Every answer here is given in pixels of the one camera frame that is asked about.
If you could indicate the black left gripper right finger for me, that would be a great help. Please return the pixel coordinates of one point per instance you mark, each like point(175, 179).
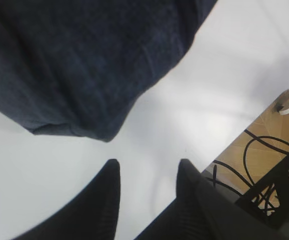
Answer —
point(199, 212)

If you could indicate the black metal frame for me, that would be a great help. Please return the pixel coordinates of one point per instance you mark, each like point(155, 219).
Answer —
point(268, 199)

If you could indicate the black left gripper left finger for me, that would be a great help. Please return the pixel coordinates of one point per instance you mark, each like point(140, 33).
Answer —
point(91, 215)

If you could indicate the dark blue lunch bag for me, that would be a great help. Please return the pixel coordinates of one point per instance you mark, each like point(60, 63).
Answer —
point(77, 67)

